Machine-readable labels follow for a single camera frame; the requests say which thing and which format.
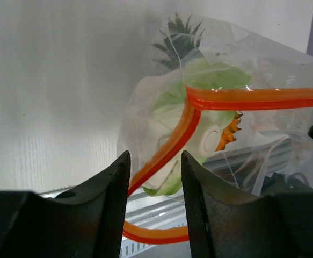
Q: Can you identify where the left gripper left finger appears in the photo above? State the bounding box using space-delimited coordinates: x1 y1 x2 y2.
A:
0 152 130 257

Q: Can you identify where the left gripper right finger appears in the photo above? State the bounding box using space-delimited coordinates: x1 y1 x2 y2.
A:
181 151 313 257

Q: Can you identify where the clear zip bag orange zipper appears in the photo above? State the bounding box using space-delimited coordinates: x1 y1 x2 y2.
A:
117 16 313 246

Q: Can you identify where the green white cabbage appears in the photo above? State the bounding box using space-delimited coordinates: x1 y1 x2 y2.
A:
123 58 253 197

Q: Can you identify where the small orange pineapple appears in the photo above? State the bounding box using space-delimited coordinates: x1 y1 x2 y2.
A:
150 12 243 151

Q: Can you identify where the slotted grey cable duct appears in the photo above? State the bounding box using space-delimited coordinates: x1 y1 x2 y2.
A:
119 217 187 257

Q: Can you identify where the aluminium mounting rail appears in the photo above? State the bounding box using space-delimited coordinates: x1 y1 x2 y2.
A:
39 139 307 229

